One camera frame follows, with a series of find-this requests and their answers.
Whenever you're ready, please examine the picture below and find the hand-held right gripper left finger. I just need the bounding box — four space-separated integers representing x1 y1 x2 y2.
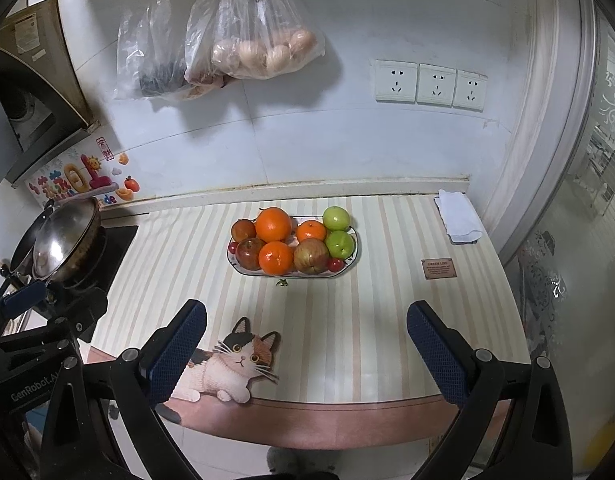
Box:
40 299 208 480

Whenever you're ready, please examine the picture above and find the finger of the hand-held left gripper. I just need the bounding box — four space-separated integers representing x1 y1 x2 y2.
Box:
0 287 108 361
0 281 48 333

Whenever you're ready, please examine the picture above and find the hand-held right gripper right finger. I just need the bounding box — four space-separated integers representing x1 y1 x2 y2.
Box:
406 301 573 480

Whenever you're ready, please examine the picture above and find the white door frame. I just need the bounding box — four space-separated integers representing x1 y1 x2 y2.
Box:
482 0 588 261

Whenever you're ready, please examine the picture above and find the brown mat label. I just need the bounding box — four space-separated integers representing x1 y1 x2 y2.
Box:
421 258 457 279

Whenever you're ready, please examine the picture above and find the clear plastic bag of eggs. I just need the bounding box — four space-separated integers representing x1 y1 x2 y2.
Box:
184 0 326 88

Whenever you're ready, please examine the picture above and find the small orange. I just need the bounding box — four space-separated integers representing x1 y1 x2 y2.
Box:
296 220 328 244

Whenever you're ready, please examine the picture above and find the white patterned plate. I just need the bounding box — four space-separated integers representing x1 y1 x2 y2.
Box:
226 216 359 278

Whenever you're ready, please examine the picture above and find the white folded cloth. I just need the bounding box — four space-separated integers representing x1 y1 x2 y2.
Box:
434 189 484 245

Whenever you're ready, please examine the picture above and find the steel wok lid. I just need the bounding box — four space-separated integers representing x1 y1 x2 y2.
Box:
32 197 102 281

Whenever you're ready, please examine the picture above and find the clear bag with dark contents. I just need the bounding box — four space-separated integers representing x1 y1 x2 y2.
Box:
114 0 203 101

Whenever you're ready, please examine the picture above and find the green apple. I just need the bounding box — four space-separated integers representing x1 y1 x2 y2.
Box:
325 230 357 260
322 206 351 232

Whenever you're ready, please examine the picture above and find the range hood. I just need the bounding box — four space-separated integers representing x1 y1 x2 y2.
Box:
0 42 91 196

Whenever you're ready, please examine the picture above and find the black wok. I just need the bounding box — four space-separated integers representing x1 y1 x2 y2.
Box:
10 205 106 286

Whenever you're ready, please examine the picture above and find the brown egg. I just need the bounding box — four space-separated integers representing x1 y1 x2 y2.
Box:
289 29 317 58
212 39 241 68
238 40 266 68
265 45 291 75

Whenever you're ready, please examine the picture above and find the white wall socket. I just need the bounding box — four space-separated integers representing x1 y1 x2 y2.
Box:
452 69 488 112
416 63 457 107
375 59 418 104

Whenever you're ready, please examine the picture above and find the striped table mat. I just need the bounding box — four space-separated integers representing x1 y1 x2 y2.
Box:
90 195 533 453

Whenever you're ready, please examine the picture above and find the dark red apple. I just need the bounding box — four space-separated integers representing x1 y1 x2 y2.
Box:
231 218 258 243

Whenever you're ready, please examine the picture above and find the large colourful wall sticker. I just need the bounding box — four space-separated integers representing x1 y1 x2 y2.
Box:
28 152 113 206

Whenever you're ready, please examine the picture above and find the streaked red apple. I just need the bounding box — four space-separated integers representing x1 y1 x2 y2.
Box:
236 238 266 271

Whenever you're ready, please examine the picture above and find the large orange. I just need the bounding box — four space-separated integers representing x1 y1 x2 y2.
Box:
256 207 293 244

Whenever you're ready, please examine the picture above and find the red and yellow apple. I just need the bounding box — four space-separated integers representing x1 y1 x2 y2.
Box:
293 238 330 275

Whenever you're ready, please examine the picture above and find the medium orange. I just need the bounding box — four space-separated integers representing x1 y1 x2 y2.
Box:
258 241 294 276

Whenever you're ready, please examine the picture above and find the black cooktop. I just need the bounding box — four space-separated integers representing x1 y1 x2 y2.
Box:
75 225 138 293

